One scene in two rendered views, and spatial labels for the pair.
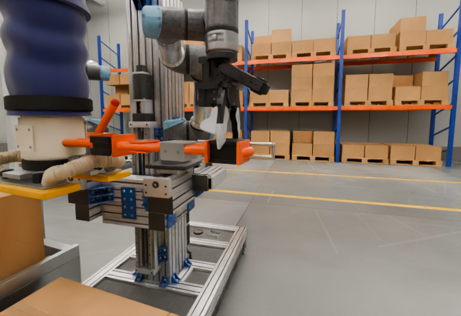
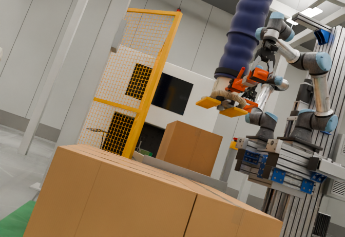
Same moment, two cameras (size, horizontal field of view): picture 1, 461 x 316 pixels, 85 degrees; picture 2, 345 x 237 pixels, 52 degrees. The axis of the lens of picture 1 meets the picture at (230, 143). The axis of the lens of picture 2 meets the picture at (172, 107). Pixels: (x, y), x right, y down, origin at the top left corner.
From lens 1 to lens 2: 1.65 m
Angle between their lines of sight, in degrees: 64
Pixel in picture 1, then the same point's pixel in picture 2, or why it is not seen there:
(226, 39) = (268, 32)
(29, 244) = (206, 163)
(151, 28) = (257, 35)
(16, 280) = (193, 173)
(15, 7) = (229, 37)
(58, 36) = (238, 46)
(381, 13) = not seen: outside the picture
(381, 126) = not seen: outside the picture
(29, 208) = (214, 144)
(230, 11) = (272, 22)
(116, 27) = not seen: outside the picture
